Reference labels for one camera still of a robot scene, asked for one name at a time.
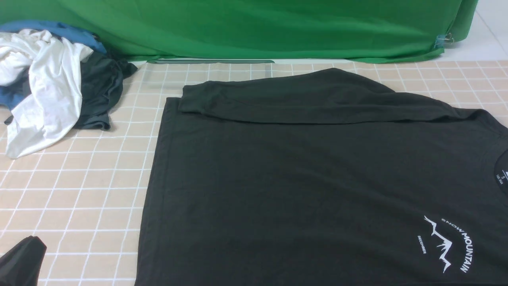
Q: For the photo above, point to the dark gray long-sleeved shirt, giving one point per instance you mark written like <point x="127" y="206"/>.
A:
<point x="323" y="179"/>

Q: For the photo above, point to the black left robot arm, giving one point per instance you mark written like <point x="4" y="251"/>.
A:
<point x="21" y="265"/>

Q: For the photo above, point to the green backdrop cloth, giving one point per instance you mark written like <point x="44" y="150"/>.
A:
<point x="368" y="31"/>

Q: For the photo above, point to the dark gray crumpled garment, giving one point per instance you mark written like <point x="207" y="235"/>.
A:
<point x="101" y="87"/>

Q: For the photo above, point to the beige grid tablecloth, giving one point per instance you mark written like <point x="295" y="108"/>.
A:
<point x="83" y="196"/>

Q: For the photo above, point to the white crumpled garment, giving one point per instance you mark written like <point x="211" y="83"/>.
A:
<point x="53" y="104"/>

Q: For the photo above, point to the metal binder clip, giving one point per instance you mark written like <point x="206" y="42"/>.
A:
<point x="443" y="40"/>

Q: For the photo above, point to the blue crumpled garment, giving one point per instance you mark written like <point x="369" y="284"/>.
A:
<point x="59" y="31"/>

